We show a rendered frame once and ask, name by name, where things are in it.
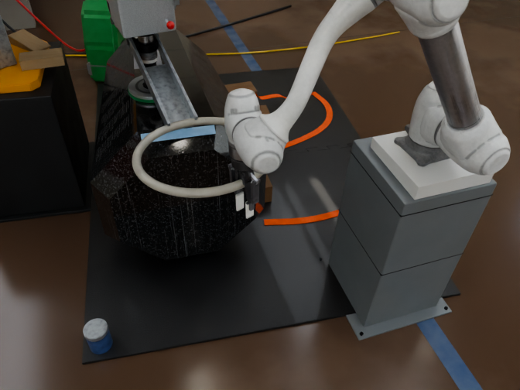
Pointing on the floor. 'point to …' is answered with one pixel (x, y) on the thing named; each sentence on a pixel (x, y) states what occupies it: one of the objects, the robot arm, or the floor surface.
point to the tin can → (97, 336)
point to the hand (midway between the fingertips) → (244, 205)
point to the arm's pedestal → (398, 244)
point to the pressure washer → (98, 37)
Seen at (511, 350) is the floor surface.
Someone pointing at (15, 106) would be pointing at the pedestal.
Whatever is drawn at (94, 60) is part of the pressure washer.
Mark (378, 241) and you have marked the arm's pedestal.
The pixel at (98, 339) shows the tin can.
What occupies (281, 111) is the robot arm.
